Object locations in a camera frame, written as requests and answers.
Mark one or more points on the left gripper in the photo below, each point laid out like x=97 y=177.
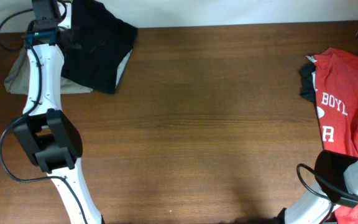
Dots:
x=77 y=42

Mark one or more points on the dark garment under red shirt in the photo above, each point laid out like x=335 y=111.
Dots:
x=307 y=89

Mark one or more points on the red printed t-shirt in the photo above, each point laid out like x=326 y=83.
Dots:
x=335 y=82

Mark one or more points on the folded khaki trousers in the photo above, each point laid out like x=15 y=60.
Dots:
x=17 y=81

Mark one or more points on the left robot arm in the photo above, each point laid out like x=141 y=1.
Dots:
x=48 y=138

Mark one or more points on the black shorts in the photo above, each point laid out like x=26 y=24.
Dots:
x=102 y=45

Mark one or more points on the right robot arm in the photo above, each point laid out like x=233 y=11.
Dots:
x=333 y=197

